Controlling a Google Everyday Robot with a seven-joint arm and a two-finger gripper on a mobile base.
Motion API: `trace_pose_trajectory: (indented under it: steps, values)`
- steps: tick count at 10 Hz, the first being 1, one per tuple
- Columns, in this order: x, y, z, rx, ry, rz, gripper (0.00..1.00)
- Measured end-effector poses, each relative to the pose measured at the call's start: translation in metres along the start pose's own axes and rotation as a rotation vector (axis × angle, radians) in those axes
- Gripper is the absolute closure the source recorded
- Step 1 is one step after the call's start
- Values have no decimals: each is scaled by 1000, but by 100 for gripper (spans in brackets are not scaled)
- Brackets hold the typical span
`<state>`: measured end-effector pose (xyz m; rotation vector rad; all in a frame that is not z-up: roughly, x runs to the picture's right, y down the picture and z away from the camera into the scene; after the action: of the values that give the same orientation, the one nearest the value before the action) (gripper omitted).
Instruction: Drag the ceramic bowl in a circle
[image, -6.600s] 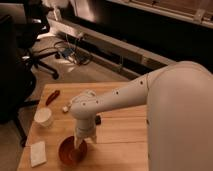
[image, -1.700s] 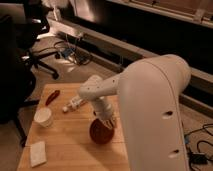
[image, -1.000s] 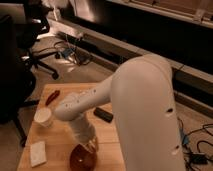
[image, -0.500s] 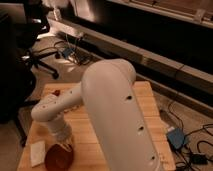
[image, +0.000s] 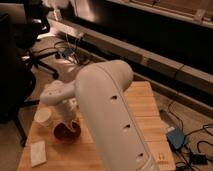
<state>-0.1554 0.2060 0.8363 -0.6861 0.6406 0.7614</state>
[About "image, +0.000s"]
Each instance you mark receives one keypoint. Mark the black power adapter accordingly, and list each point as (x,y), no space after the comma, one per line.
(199,159)

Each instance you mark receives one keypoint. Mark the blue device with cables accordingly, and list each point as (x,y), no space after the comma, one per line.
(67,53)

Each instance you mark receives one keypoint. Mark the white paper cup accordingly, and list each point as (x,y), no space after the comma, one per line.
(43,116)

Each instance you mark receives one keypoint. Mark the black office chair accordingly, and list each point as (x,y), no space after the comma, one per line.
(17,81)

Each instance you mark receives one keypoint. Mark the brown ceramic bowl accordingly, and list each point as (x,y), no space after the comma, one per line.
(63,133)

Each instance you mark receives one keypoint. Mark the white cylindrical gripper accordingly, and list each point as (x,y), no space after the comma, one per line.
(67,110)

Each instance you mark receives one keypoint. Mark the blue box on floor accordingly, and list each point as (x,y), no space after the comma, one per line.
(176,138)

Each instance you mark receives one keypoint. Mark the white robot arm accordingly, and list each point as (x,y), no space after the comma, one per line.
(99,91)

